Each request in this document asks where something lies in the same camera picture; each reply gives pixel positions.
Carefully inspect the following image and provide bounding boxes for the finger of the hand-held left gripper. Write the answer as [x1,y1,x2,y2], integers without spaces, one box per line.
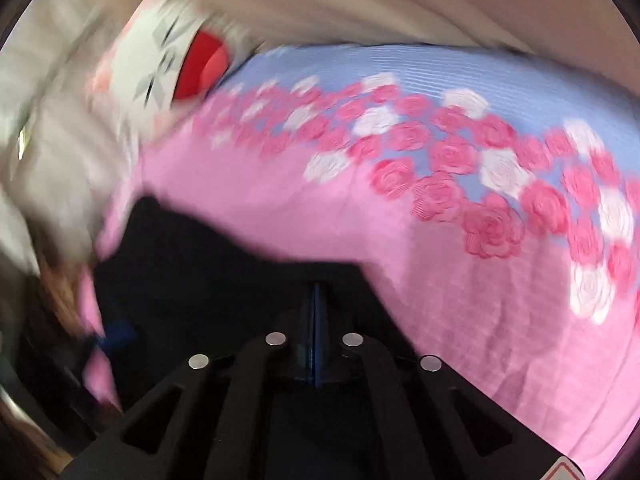
[96,317,142,357]

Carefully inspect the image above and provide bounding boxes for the black pants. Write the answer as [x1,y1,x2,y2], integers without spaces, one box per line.
[92,195,426,413]

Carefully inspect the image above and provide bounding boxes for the beige cloth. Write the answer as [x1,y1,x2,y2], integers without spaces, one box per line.
[165,0,632,58]

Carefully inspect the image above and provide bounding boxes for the white cartoon face pillow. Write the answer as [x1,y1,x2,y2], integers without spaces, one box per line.
[85,0,251,131]

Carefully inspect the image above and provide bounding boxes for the pink blue floral blanket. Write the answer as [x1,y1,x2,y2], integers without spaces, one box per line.
[80,42,640,476]

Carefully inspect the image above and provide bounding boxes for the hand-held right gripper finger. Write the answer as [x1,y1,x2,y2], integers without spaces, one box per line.
[60,282,316,480]
[315,282,566,480]

